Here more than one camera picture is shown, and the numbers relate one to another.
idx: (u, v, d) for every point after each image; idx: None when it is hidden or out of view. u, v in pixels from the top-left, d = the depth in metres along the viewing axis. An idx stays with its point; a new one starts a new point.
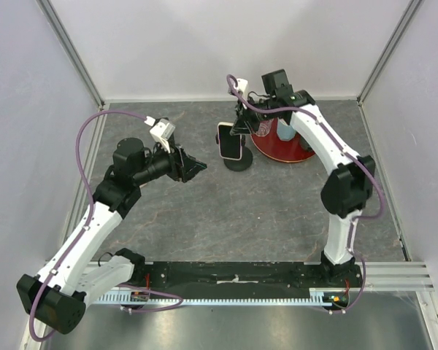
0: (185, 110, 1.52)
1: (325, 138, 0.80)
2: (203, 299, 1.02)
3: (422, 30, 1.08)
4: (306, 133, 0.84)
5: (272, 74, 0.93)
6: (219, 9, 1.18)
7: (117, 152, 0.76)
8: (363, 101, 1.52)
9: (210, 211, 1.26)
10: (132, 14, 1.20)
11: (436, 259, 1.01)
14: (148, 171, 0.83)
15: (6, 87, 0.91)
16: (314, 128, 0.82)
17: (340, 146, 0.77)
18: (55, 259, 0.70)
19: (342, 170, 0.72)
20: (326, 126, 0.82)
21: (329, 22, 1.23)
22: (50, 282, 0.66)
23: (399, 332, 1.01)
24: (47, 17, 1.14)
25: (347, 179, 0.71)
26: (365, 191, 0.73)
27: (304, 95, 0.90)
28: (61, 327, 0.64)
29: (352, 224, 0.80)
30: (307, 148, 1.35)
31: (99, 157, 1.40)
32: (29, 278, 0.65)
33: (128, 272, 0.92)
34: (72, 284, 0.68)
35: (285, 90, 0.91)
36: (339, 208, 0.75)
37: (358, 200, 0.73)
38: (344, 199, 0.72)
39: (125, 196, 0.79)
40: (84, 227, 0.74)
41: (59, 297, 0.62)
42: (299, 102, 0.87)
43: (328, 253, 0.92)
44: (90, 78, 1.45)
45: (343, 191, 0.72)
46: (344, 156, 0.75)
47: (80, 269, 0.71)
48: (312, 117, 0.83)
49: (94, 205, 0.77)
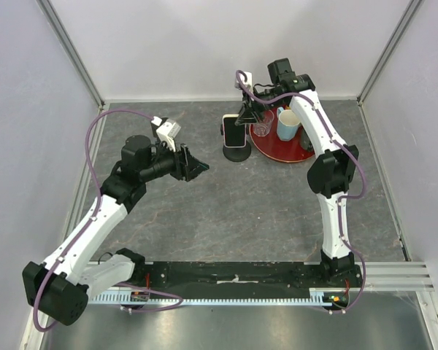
0: (185, 110, 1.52)
1: (318, 123, 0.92)
2: (203, 299, 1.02)
3: (423, 30, 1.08)
4: (303, 117, 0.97)
5: (276, 63, 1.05)
6: (218, 9, 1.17)
7: (125, 147, 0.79)
8: (363, 101, 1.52)
9: (210, 211, 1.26)
10: (133, 14, 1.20)
11: (436, 259, 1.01)
14: (153, 169, 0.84)
15: (6, 87, 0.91)
16: (310, 113, 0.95)
17: (330, 133, 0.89)
18: (62, 248, 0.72)
19: (327, 156, 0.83)
20: (321, 113, 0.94)
21: (329, 22, 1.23)
22: (55, 270, 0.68)
23: (399, 332, 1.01)
24: (46, 17, 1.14)
25: (331, 165, 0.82)
26: (347, 175, 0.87)
27: (306, 79, 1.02)
28: (64, 317, 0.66)
29: (340, 206, 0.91)
30: (307, 148, 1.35)
31: (99, 157, 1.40)
32: (35, 266, 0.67)
33: (129, 270, 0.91)
34: (77, 273, 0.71)
35: (288, 76, 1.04)
36: (323, 189, 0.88)
37: (339, 180, 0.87)
38: (327, 181, 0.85)
39: (131, 190, 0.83)
40: (91, 217, 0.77)
41: (66, 285, 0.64)
42: (300, 87, 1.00)
43: (325, 248, 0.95)
44: (90, 77, 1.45)
45: (326, 175, 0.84)
46: (332, 143, 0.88)
47: (86, 258, 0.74)
48: (309, 102, 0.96)
49: (101, 198, 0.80)
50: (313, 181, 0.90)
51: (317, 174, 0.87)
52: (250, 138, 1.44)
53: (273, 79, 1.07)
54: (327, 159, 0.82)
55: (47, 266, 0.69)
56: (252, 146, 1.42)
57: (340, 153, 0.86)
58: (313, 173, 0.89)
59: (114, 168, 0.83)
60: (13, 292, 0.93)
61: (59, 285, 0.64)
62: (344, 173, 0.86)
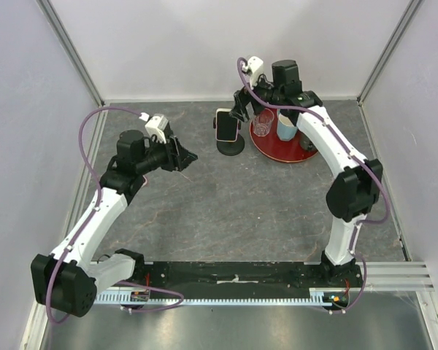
0: (185, 110, 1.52)
1: (333, 140, 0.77)
2: (203, 299, 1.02)
3: (422, 30, 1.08)
4: (312, 135, 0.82)
5: (283, 67, 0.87)
6: (217, 9, 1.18)
7: (120, 142, 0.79)
8: (363, 101, 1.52)
9: (210, 211, 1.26)
10: (133, 14, 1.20)
11: (436, 259, 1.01)
14: (148, 161, 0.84)
15: (7, 87, 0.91)
16: (322, 130, 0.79)
17: (347, 149, 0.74)
18: (68, 238, 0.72)
19: (348, 174, 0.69)
20: (334, 128, 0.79)
21: (328, 22, 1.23)
22: (65, 259, 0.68)
23: (398, 332, 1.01)
24: (47, 17, 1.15)
25: (354, 184, 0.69)
26: (372, 195, 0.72)
27: (312, 96, 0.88)
28: (77, 310, 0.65)
29: (355, 227, 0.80)
30: (306, 148, 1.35)
31: (98, 157, 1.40)
32: (43, 258, 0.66)
33: (131, 268, 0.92)
34: (86, 260, 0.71)
35: (293, 88, 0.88)
36: (344, 214, 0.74)
37: (364, 204, 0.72)
38: (350, 203, 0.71)
39: (130, 181, 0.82)
40: (94, 208, 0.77)
41: (77, 272, 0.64)
42: (306, 103, 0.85)
43: (330, 254, 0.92)
44: (90, 77, 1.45)
45: (349, 196, 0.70)
46: (351, 159, 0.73)
47: (93, 246, 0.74)
48: (319, 118, 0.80)
49: (102, 191, 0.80)
50: (332, 203, 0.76)
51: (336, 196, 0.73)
52: (250, 138, 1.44)
53: (277, 82, 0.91)
54: (347, 178, 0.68)
55: (55, 257, 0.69)
56: (251, 146, 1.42)
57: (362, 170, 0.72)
58: (332, 195, 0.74)
59: (111, 162, 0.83)
60: (12, 292, 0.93)
61: (70, 273, 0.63)
62: (370, 193, 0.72)
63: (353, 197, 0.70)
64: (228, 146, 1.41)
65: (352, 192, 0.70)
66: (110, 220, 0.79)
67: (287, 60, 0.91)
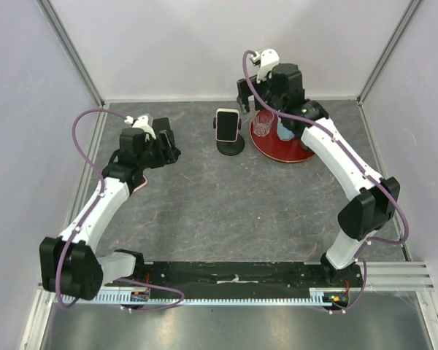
0: (185, 110, 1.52)
1: (344, 157, 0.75)
2: (203, 299, 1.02)
3: (422, 30, 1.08)
4: (320, 150, 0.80)
5: (286, 76, 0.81)
6: (217, 8, 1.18)
7: (123, 135, 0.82)
8: (363, 101, 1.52)
9: (210, 211, 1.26)
10: (133, 14, 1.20)
11: (436, 259, 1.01)
14: (147, 154, 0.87)
15: (7, 87, 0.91)
16: (331, 146, 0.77)
17: (361, 168, 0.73)
18: (76, 221, 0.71)
19: (366, 197, 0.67)
20: (343, 144, 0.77)
21: (328, 22, 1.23)
22: (74, 238, 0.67)
23: (398, 332, 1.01)
24: (47, 17, 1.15)
25: (371, 205, 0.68)
26: (387, 213, 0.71)
27: (316, 105, 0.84)
28: (87, 292, 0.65)
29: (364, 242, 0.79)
30: (307, 148, 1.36)
31: (98, 157, 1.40)
32: (51, 240, 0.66)
33: (131, 266, 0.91)
34: (93, 242, 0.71)
35: (296, 97, 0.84)
36: (358, 233, 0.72)
37: (378, 222, 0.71)
38: (366, 224, 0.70)
39: (132, 171, 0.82)
40: (99, 194, 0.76)
41: (85, 251, 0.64)
42: (310, 116, 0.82)
43: (333, 259, 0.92)
44: (90, 77, 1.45)
45: (365, 218, 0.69)
46: (366, 179, 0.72)
47: (98, 230, 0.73)
48: (328, 133, 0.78)
49: (104, 181, 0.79)
50: (344, 222, 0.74)
51: (351, 215, 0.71)
52: (249, 138, 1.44)
53: (278, 90, 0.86)
54: (366, 200, 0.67)
55: (64, 238, 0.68)
56: (251, 146, 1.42)
57: (377, 189, 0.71)
58: (346, 214, 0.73)
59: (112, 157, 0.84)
60: (12, 292, 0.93)
61: (79, 253, 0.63)
62: (385, 212, 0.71)
63: (369, 218, 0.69)
64: (228, 146, 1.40)
65: (369, 214, 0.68)
66: (114, 208, 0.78)
67: (290, 65, 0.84)
